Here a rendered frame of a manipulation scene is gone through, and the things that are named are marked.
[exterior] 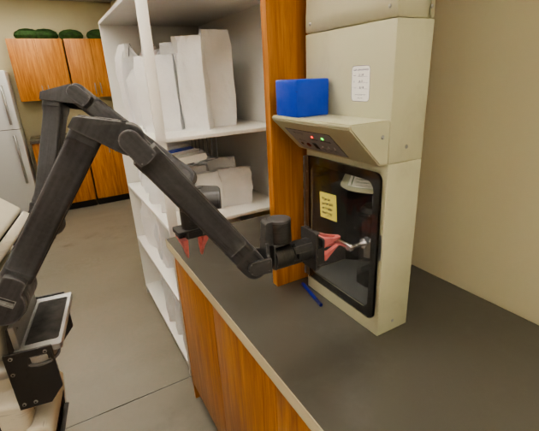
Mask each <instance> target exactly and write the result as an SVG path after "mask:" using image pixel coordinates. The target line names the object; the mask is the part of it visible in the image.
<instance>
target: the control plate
mask: <svg viewBox="0 0 539 431"><path fill-rule="evenodd" d="M285 128H286V127H285ZM286 129H287V130H288V131H289V132H290V133H291V134H292V135H293V136H294V137H295V139H296V140H297V141H298V142H299V143H300V144H301V145H302V146H303V147H305V148H308V149H313V150H316V151H322V152H327V153H330V154H334V155H338V156H344V157H348V156H347V155H346V154H345V152H344V151H343V150H342V149H341V148H340V147H339V146H338V145H337V144H336V143H335V142H334V140H333V139H332V138H331V137H330V136H329V135H327V134H321V133H312V132H307V131H301V130H296V129H291V128H286ZM311 136H312V137H313V138H314V139H313V138H311ZM320 138H323V139H324V140H321V139H320ZM301 142H303V143H304V144H302V143H301ZM307 143H309V144H311V146H308V145H307ZM313 143H315V144H317V145H318V147H319V148H320V149H317V148H316V146H315V145H314V144H313ZM321 146H323V147H324V148H321ZM327 147H329V150H327ZM333 148H334V149H336V151H333Z"/></svg>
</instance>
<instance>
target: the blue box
mask: <svg viewBox="0 0 539 431"><path fill-rule="evenodd" d="M275 88H276V111H277V115H282V116H289V117H296V118H299V117H307V116H314V115H327V114H328V113H329V79H328V78H316V79H296V80H277V81H276V82H275Z"/></svg>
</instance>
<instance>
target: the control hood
mask: <svg viewBox="0 0 539 431"><path fill-rule="evenodd" d="M272 119H273V121H274V122H275V123H276V124H277V125H278V126H279V127H280V128H281V129H282V130H283V131H284V132H285V133H286V134H287V135H288V136H289V137H290V138H291V139H292V140H293V141H294V143H295V144H296V145H297V146H298V147H300V148H304V149H307V150H311V151H316V150H313V149H308V148H305V147H303V146H302V145H301V144H300V143H299V142H298V141H297V140H296V139H295V137H294V136H293V135H292V134H291V133H290V132H289V131H288V130H287V129H286V128H291V129H296V130H301V131H307V132H312V133H321V134H327V135H329V136H330V137H331V138H332V139H333V140H334V142H335V143H336V144H337V145H338V146H339V147H340V148H341V149H342V150H343V151H344V152H345V154H346V155H347V156H348V157H344V156H339V157H343V158H347V159H351V160H354V161H358V162H365V163H368V164H372V165H376V166H380V167H381V166H385V165H386V164H388V140H389V127H390V121H389V120H382V119H373V118H364V117H355V116H346V115H329V114H327V115H314V116H307V117H299V118H296V117H289V116H282V115H273V116H272ZM285 127H286V128H285ZM318 152H322V151H318ZM322 153H325V154H329V155H333V156H338V155H334V154H330V153H327V152H322Z"/></svg>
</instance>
